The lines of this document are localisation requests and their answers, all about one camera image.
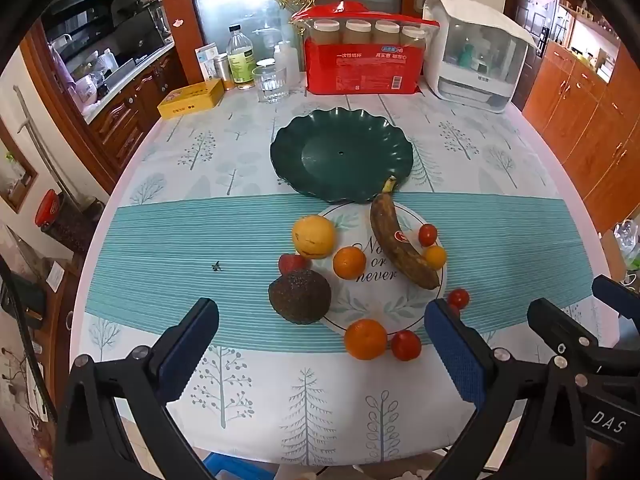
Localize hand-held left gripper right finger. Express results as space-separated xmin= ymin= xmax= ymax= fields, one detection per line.
xmin=424 ymin=299 xmax=591 ymax=480

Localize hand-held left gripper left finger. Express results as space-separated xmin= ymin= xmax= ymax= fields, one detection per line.
xmin=52 ymin=297 xmax=221 ymax=480

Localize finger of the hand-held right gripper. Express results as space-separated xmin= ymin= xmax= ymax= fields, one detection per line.
xmin=591 ymin=275 xmax=640 ymax=317
xmin=527 ymin=298 xmax=640 ymax=376

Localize large orange tangerine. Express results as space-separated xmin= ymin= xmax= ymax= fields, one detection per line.
xmin=344 ymin=319 xmax=389 ymax=361

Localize dark avocado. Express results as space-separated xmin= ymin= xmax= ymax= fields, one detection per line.
xmin=268 ymin=270 xmax=332 ymax=324

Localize red strawberry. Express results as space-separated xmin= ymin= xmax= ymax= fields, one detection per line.
xmin=278 ymin=253 xmax=308 ymax=277

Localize small orange tangerine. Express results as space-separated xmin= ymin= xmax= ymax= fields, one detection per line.
xmin=332 ymin=246 xmax=368 ymax=280

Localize brown spotted banana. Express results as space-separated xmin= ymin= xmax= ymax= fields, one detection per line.
xmin=370 ymin=176 xmax=442 ymax=290

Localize yellow round fruit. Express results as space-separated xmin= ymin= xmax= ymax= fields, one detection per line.
xmin=292 ymin=215 xmax=336 ymax=260

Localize dark green scalloped plate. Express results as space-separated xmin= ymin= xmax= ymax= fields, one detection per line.
xmin=270 ymin=106 xmax=415 ymax=204

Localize clear plastic bag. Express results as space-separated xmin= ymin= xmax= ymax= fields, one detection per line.
xmin=612 ymin=220 xmax=640 ymax=271

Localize tree print tablecloth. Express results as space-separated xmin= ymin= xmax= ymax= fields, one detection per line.
xmin=70 ymin=80 xmax=621 ymax=466

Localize blue stool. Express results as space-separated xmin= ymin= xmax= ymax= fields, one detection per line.
xmin=202 ymin=452 xmax=276 ymax=480

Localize red lid container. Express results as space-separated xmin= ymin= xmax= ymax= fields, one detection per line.
xmin=34 ymin=189 xmax=93 ymax=256

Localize wooden kitchen counter cabinets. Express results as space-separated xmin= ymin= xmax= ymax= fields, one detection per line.
xmin=85 ymin=47 xmax=176 ymax=176

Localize yellow tin box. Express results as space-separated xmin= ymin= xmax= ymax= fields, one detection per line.
xmin=157 ymin=78 xmax=225 ymax=120

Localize white countertop appliance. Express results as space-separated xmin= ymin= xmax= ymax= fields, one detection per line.
xmin=422 ymin=0 xmax=543 ymax=113

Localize dark wooden door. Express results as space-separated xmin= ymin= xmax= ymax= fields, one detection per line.
xmin=510 ymin=0 xmax=558 ymax=111

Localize clear drinking glass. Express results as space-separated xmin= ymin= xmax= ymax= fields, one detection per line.
xmin=251 ymin=65 xmax=290 ymax=104

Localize small metal can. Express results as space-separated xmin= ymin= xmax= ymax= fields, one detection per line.
xmin=213 ymin=53 xmax=233 ymax=91

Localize small white blue box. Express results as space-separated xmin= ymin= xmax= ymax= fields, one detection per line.
xmin=194 ymin=42 xmax=219 ymax=82

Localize clear bottle green label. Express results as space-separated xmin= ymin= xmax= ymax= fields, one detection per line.
xmin=226 ymin=24 xmax=257 ymax=91

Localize red paper cup package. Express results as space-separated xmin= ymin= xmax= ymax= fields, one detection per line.
xmin=291 ymin=1 xmax=441 ymax=96

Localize white plastic bottle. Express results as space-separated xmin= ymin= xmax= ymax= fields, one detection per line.
xmin=272 ymin=41 xmax=301 ymax=86

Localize wooden wall cabinets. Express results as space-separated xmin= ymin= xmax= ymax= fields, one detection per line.
xmin=522 ymin=40 xmax=640 ymax=233

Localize wooden wall niche frame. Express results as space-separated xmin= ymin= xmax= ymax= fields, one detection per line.
xmin=0 ymin=125 xmax=38 ymax=213

